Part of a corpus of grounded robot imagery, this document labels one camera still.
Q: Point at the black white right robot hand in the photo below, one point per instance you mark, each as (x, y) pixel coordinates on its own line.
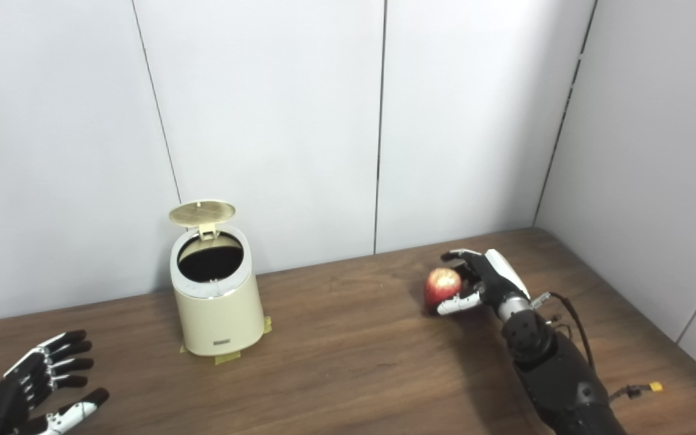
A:
(496, 278)

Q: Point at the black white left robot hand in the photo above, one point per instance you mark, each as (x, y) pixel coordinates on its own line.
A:
(16, 399)

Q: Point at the red apple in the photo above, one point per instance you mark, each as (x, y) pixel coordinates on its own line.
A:
(441, 284)

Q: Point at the round cream bin lid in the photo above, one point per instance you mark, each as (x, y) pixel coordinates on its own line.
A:
(202, 212)

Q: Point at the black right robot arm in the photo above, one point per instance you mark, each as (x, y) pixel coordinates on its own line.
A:
(559, 374)

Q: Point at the cream-colored cylindrical bin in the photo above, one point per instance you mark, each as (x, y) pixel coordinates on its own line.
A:
(221, 320)

